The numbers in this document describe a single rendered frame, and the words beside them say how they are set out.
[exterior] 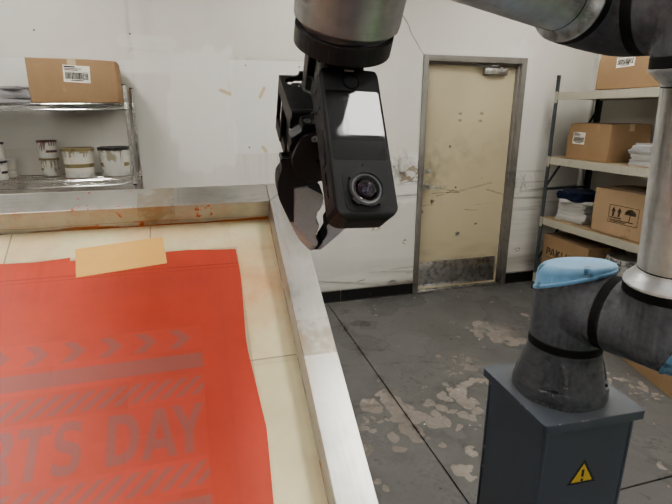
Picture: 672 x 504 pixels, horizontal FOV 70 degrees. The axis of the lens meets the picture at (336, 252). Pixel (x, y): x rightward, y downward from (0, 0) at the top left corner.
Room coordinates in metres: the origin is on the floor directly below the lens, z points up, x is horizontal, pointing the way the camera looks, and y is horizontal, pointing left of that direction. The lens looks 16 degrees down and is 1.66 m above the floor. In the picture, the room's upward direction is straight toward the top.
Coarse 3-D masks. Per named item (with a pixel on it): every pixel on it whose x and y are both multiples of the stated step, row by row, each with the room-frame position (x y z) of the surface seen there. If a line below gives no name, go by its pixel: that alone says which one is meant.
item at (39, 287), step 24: (0, 264) 0.55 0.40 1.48; (24, 264) 0.55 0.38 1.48; (48, 264) 0.55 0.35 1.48; (0, 288) 0.52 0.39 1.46; (24, 288) 0.52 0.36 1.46; (48, 288) 0.53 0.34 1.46; (0, 312) 0.49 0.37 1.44; (24, 312) 0.49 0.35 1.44; (48, 312) 0.50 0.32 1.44; (0, 336) 0.47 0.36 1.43; (24, 336) 0.47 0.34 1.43; (48, 336) 0.47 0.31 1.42
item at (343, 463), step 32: (64, 192) 0.62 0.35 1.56; (96, 192) 0.63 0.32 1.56; (128, 192) 0.63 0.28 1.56; (160, 192) 0.64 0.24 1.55; (192, 192) 0.65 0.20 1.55; (224, 192) 0.66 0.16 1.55; (256, 192) 0.67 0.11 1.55; (0, 224) 0.58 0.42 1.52; (32, 224) 0.59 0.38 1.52; (64, 224) 0.60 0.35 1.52; (96, 224) 0.61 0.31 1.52; (128, 224) 0.62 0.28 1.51; (160, 224) 0.64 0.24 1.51; (288, 224) 0.63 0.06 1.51; (288, 256) 0.58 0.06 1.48; (288, 288) 0.53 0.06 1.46; (320, 320) 0.50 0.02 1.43; (320, 352) 0.46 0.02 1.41; (320, 384) 0.43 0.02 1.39; (320, 416) 0.40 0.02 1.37; (352, 416) 0.41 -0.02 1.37; (320, 448) 0.39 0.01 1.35; (352, 448) 0.38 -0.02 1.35; (352, 480) 0.36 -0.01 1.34
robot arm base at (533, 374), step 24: (528, 336) 0.75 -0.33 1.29; (528, 360) 0.72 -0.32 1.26; (552, 360) 0.69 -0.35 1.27; (576, 360) 0.67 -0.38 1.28; (600, 360) 0.69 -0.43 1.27; (528, 384) 0.70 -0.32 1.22; (552, 384) 0.68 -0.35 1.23; (576, 384) 0.66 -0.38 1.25; (600, 384) 0.67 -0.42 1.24; (552, 408) 0.67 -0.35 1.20; (576, 408) 0.66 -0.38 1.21; (600, 408) 0.67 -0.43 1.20
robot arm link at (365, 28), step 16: (304, 0) 0.34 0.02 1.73; (320, 0) 0.33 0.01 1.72; (336, 0) 0.32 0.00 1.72; (352, 0) 0.32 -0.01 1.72; (368, 0) 0.32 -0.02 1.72; (384, 0) 0.33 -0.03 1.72; (400, 0) 0.34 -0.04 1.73; (304, 16) 0.34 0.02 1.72; (320, 16) 0.33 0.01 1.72; (336, 16) 0.33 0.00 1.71; (352, 16) 0.33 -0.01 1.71; (368, 16) 0.33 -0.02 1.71; (384, 16) 0.33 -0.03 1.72; (400, 16) 0.35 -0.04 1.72; (320, 32) 0.34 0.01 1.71; (336, 32) 0.33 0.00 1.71; (352, 32) 0.33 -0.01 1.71; (368, 32) 0.33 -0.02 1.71; (384, 32) 0.34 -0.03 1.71
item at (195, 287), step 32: (192, 256) 0.60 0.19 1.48; (224, 256) 0.61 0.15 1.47; (96, 288) 0.53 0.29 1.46; (128, 288) 0.54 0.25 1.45; (160, 288) 0.55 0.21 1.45; (192, 288) 0.55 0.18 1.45; (224, 288) 0.56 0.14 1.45; (64, 320) 0.49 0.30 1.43; (96, 320) 0.50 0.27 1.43; (128, 320) 0.50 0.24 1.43; (160, 320) 0.51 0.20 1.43; (192, 320) 0.51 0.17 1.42; (224, 320) 0.52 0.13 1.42; (224, 352) 0.48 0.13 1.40; (224, 384) 0.45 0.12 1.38; (224, 416) 0.42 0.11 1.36; (256, 416) 0.43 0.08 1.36; (224, 448) 0.39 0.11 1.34; (256, 448) 0.40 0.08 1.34; (224, 480) 0.37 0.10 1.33; (256, 480) 0.37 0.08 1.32
